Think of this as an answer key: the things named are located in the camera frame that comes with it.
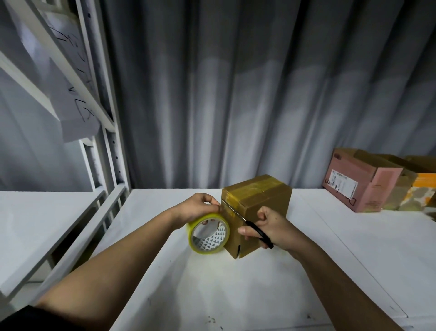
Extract yellow tape roll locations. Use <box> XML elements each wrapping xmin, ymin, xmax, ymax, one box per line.
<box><xmin>187</xmin><ymin>212</ymin><xmax>233</xmax><ymax>255</ymax></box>

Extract person's right forearm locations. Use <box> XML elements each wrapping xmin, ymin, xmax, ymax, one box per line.
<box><xmin>295</xmin><ymin>239</ymin><xmax>404</xmax><ymax>331</ymax></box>

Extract small brown labelled carton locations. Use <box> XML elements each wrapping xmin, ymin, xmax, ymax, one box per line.
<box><xmin>379</xmin><ymin>153</ymin><xmax>419</xmax><ymax>211</ymax></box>

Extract pink lettered cardboard box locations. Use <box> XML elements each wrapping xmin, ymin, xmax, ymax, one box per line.
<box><xmin>322</xmin><ymin>148</ymin><xmax>404</xmax><ymax>214</ymax></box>

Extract orange and white carton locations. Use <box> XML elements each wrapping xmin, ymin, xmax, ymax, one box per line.
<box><xmin>402</xmin><ymin>172</ymin><xmax>436</xmax><ymax>213</ymax></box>

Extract person's left hand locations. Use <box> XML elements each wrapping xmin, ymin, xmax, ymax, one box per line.
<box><xmin>168</xmin><ymin>192</ymin><xmax>223</xmax><ymax>231</ymax></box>

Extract brown box with 7020 sticker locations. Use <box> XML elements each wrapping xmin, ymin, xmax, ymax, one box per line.
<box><xmin>219</xmin><ymin>174</ymin><xmax>294</xmax><ymax>260</ymax></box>

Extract person's left forearm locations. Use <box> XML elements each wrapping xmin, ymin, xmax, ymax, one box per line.
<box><xmin>33</xmin><ymin>210</ymin><xmax>186</xmax><ymax>331</ymax></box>

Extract white metal shelf rack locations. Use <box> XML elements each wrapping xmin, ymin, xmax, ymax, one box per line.
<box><xmin>0</xmin><ymin>0</ymin><xmax>132</xmax><ymax>311</ymax></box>

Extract handwritten paper sheet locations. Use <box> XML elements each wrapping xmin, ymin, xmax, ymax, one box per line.
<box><xmin>40</xmin><ymin>5</ymin><xmax>98</xmax><ymax>80</ymax></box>
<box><xmin>50</xmin><ymin>60</ymin><xmax>102</xmax><ymax>143</ymax></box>

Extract black scissors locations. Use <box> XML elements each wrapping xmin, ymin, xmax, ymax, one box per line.
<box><xmin>228</xmin><ymin>204</ymin><xmax>275</xmax><ymax>251</ymax></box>

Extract person's right hand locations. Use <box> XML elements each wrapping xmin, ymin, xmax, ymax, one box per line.
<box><xmin>236</xmin><ymin>205</ymin><xmax>316</xmax><ymax>260</ymax></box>

